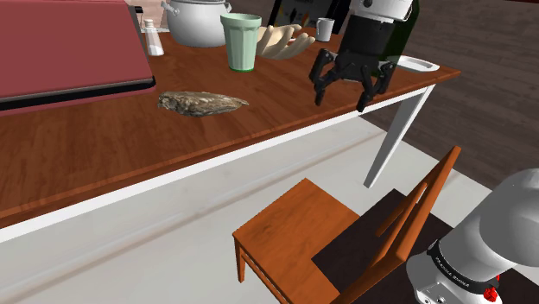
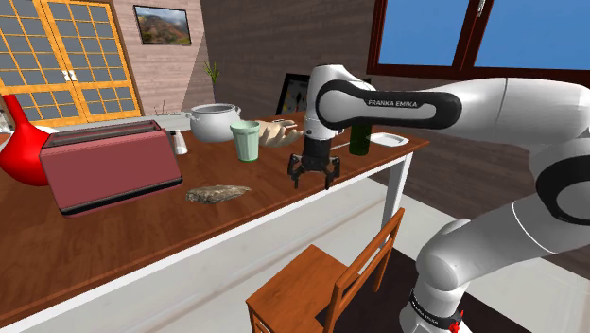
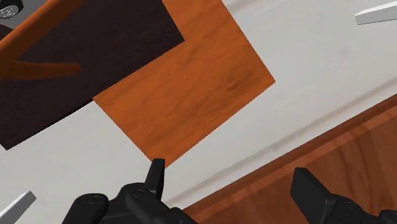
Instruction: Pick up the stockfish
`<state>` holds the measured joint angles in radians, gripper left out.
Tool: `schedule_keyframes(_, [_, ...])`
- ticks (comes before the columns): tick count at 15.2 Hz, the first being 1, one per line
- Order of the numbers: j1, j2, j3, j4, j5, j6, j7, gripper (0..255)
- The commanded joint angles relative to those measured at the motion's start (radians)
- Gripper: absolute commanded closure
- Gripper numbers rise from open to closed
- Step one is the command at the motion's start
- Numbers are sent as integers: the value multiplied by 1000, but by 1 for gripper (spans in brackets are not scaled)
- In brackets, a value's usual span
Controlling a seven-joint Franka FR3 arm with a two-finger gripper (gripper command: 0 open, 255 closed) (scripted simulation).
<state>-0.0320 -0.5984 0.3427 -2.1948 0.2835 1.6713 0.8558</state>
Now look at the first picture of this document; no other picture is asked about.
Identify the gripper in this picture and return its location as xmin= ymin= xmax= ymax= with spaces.
xmin=308 ymin=15 xmax=397 ymax=114

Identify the white mug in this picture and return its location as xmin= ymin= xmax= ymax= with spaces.
xmin=314 ymin=16 xmax=336 ymax=43

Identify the white dish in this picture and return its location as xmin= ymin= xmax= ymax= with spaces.
xmin=386 ymin=54 xmax=441 ymax=74

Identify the beige glove-shaped object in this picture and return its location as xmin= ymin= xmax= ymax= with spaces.
xmin=255 ymin=23 xmax=316 ymax=61

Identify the black box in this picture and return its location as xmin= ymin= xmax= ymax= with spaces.
xmin=267 ymin=0 xmax=352 ymax=35

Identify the pale green cup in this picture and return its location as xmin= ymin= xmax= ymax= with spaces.
xmin=219 ymin=12 xmax=263 ymax=73

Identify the grey-brown oyster shell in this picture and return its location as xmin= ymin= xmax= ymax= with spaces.
xmin=157 ymin=91 xmax=250 ymax=118

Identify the white cooking pot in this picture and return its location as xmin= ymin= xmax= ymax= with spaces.
xmin=161 ymin=0 xmax=233 ymax=48

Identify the wooden chair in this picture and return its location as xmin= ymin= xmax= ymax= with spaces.
xmin=231 ymin=145 xmax=462 ymax=304

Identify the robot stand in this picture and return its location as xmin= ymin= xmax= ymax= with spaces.
xmin=311 ymin=188 xmax=539 ymax=304

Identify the clear salt shaker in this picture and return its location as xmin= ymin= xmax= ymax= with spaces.
xmin=143 ymin=18 xmax=166 ymax=58

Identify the wooden table with white legs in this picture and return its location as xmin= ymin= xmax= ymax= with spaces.
xmin=0 ymin=26 xmax=462 ymax=244

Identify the maroon flat case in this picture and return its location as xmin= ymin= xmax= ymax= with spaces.
xmin=0 ymin=0 xmax=157 ymax=117

